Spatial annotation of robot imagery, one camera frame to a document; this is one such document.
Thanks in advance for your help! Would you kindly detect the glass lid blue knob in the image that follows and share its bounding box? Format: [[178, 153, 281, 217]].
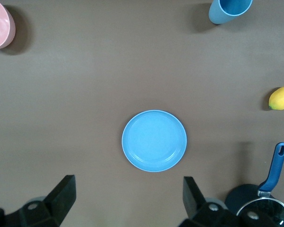
[[236, 197, 284, 227]]

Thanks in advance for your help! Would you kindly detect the yellow lemon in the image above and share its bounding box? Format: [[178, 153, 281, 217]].
[[268, 85, 284, 111]]

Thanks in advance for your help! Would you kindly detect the blue cup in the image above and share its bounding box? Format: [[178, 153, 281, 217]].
[[208, 0, 253, 25]]

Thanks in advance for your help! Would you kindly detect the brown table cover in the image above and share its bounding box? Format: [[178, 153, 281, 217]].
[[0, 0, 284, 227]]

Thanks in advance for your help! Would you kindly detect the pink bowl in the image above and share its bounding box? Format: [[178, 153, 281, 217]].
[[0, 0, 16, 50]]

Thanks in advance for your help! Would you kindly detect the black pot blue handle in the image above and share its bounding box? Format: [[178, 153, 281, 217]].
[[224, 142, 284, 227]]

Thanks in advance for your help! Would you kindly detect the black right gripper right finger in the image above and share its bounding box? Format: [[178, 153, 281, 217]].
[[179, 176, 242, 227]]

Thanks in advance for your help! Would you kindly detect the blue plate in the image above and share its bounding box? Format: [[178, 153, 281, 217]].
[[122, 110, 187, 173]]

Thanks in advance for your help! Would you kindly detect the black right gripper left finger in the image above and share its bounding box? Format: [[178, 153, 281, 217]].
[[3, 175, 76, 227]]

